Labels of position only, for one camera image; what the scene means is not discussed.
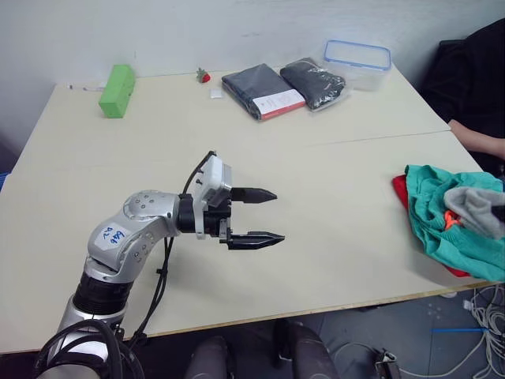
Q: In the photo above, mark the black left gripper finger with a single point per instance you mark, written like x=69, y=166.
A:
x=256, y=240
x=254, y=194

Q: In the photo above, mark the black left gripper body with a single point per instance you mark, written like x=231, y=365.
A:
x=218, y=221

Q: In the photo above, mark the bare person forearm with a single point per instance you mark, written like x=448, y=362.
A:
x=479, y=138

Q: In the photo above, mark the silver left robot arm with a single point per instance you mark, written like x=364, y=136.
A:
x=142, y=221

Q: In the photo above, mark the red shorts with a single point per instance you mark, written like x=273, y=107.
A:
x=399, y=189

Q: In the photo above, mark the green t-shirt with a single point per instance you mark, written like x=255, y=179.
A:
x=438, y=241

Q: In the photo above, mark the black garment with red-white label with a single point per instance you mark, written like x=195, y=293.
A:
x=256, y=88

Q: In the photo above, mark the small white square packet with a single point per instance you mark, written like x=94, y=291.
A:
x=215, y=93

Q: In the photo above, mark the dark rounded shape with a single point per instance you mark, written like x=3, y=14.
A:
x=305, y=351
x=207, y=359

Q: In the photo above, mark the black garment in clear bag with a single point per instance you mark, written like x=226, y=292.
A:
x=315, y=85

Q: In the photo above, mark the red toy strawberry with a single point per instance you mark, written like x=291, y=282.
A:
x=203, y=76

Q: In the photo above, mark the green rectangular box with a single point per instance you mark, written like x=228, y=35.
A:
x=117, y=91

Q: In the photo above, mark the clear container with blue lid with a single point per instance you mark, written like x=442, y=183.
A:
x=357, y=65

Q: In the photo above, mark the black floor device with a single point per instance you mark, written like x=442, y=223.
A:
x=386, y=363

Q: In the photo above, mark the grey sock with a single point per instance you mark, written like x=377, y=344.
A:
x=471, y=209

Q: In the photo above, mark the blue crate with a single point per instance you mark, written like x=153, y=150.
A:
x=4, y=181

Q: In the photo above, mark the blue floor tape strip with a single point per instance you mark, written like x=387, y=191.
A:
x=457, y=329

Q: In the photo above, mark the black clothing of person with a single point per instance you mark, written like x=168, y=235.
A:
x=469, y=79

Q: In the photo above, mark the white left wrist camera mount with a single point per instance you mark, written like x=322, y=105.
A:
x=211, y=173

